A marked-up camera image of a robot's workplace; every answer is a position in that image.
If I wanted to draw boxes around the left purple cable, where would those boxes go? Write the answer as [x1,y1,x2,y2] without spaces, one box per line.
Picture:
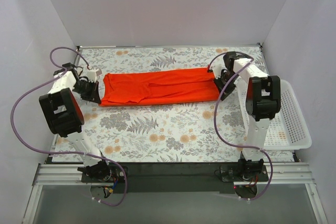
[10,47,128,206]

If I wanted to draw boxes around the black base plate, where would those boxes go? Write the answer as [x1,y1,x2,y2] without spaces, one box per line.
[77,162,270,194]

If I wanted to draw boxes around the aluminium frame rail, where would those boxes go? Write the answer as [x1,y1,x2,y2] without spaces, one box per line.
[33,163,315,186]

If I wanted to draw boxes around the floral table mat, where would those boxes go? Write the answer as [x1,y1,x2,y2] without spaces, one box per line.
[52,46,295,163]

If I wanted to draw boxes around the orange t shirt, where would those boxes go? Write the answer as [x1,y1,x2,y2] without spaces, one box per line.
[100,68,219,106]

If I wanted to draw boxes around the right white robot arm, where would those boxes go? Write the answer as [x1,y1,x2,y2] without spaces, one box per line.
[207,51,281,182]

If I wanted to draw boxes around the white plastic basket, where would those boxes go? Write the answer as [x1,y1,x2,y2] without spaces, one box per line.
[240,79,312,151]

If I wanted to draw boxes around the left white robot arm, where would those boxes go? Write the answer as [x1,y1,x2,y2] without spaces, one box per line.
[39,63,112,182]

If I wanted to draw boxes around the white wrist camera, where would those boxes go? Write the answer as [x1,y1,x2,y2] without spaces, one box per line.
[207,65,223,79]
[86,69,102,82]

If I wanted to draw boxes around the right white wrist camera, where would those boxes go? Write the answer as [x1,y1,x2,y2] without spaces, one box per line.
[207,65,223,79]

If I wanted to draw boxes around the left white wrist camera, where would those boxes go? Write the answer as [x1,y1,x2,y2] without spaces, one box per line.
[86,69,102,82]

